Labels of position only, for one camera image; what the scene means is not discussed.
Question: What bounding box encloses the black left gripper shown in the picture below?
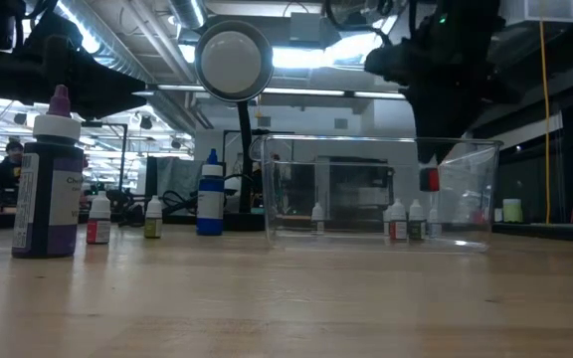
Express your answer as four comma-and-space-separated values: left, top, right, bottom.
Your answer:
17, 12, 147, 120

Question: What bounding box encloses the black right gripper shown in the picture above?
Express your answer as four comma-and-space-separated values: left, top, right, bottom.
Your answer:
364, 29, 521, 164

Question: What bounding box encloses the small red label dropper bottle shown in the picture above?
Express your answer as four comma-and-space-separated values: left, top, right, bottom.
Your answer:
388, 198, 409, 243
419, 167, 441, 193
86, 191, 112, 246

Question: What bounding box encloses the small blue-purple label bottle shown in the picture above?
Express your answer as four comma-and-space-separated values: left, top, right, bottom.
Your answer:
426, 207, 442, 239

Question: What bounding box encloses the small green label dropper bottle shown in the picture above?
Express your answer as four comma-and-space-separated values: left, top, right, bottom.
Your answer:
408, 199, 427, 242

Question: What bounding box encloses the large purple food coloring bottle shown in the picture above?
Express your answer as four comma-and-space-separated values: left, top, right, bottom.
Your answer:
11, 84, 85, 260

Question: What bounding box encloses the small yellow-green label dropper bottle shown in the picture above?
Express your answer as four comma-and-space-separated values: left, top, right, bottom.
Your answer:
143, 195, 164, 240

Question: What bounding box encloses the large blue food coloring bottle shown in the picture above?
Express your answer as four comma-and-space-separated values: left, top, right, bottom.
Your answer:
196, 148, 226, 237

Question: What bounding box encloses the black machine cabinet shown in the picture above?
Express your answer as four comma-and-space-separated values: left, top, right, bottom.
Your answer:
276, 156, 397, 223

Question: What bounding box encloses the pale green cup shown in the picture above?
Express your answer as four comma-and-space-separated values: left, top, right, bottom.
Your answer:
502, 198, 524, 224

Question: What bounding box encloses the person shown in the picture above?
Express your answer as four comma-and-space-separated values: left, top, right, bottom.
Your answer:
0, 140, 25, 193

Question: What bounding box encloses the ceiling light strip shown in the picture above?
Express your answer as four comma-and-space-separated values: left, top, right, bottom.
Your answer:
134, 83, 407, 99

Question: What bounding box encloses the clear plastic bin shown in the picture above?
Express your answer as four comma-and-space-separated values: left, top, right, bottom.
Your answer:
249, 133, 504, 253

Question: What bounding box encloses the grey cover cloth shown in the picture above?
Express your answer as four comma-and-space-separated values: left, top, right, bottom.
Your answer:
155, 156, 209, 203

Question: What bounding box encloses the black desk lamp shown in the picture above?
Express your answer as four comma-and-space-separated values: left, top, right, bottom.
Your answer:
194, 19, 276, 233

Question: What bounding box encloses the white translucent box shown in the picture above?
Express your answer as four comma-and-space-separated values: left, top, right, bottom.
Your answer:
498, 0, 573, 27

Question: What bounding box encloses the black stand frame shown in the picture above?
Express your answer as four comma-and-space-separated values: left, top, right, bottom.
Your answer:
81, 120, 129, 193

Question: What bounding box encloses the black lamp cable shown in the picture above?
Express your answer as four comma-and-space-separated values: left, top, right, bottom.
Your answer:
159, 173, 253, 218

